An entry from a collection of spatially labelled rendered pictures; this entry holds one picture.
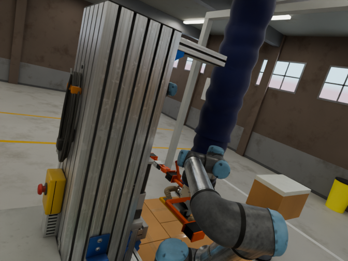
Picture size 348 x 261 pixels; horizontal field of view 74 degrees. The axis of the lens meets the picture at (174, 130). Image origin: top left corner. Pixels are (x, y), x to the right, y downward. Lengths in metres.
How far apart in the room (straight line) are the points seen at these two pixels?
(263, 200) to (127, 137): 2.44
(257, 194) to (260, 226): 2.42
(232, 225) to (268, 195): 2.38
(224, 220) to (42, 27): 10.96
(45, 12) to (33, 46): 1.39
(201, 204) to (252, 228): 0.14
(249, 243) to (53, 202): 0.63
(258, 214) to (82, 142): 0.53
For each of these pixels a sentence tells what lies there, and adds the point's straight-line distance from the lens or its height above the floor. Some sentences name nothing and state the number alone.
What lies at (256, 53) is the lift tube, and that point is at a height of 2.13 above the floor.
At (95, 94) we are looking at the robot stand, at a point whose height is 1.78.
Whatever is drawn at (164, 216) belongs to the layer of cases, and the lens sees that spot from 2.47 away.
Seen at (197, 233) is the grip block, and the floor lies 1.20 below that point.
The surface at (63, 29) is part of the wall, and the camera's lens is 11.37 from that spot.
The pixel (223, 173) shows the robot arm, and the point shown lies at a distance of 0.98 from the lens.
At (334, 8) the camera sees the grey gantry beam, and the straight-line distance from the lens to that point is 3.45.
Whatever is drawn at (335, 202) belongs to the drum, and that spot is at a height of 0.21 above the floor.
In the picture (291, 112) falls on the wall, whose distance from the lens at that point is 7.46.
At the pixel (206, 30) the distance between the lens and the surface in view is 4.76.
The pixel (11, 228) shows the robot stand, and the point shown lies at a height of 1.23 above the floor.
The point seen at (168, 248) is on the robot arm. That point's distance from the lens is 0.98.
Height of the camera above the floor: 1.88
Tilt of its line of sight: 12 degrees down
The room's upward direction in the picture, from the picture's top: 16 degrees clockwise
